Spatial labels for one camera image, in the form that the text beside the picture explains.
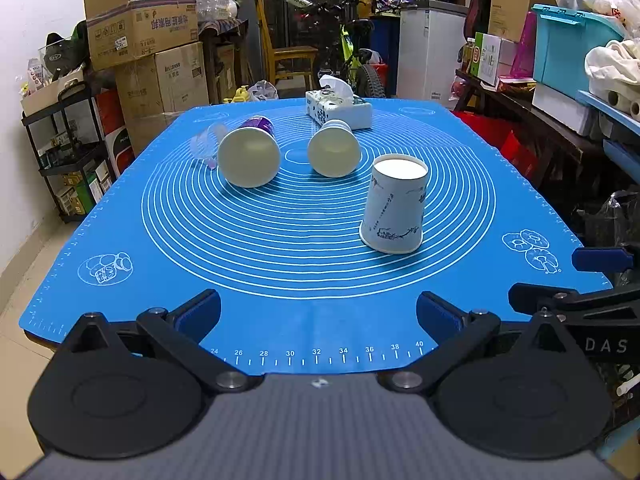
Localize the black plastic bag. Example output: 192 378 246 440
582 190 640 263

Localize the wooden chair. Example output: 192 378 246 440
255 0 321 97

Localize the dark wooden side table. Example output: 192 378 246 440
452 69 640 213

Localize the green and white carton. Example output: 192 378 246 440
472 32 519 87

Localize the red and white box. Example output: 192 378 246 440
95 90 137 177

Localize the small cardboard box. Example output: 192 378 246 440
20 67 86 118

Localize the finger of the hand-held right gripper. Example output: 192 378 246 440
571 246 635 272
508 282 640 322

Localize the black and green bicycle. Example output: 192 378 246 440
284 0 389 99

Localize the pink plastic item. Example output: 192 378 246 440
509 10 539 80

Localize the red bag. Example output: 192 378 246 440
452 110 542 177

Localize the grey plastic bag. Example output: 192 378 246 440
247 80 280 102

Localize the light blue shelf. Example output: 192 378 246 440
575 89 640 172

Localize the ribbed white paper cup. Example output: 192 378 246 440
306 119 362 179

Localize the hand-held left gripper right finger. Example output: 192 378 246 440
378 290 589 392

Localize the black shelf cart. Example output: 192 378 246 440
21 80 122 224

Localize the teal plastic storage bin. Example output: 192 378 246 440
531 3 627 102

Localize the white chest freezer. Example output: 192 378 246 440
397 0 471 109

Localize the patterned tissue box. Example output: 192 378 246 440
305 74 373 131

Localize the tall brown cardboard box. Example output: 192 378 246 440
487 0 547 44

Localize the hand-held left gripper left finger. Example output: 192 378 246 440
52 289 252 393

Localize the open brown cardboard box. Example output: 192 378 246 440
82 0 200 71

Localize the bag of clear bottles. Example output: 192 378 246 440
195 0 239 24

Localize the clear plastic cup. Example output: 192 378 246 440
189 122 231 171

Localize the white flat box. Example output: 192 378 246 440
531 82 599 137

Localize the white cloth bundle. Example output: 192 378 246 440
584 38 640 102

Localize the blue silicone baking mat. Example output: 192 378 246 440
19 97 614 377

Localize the purple paper cup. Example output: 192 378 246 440
216 115 282 189

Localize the large brown cardboard box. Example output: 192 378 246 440
115 42 210 158

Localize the white blue-printed paper cup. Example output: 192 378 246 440
359 154 429 255

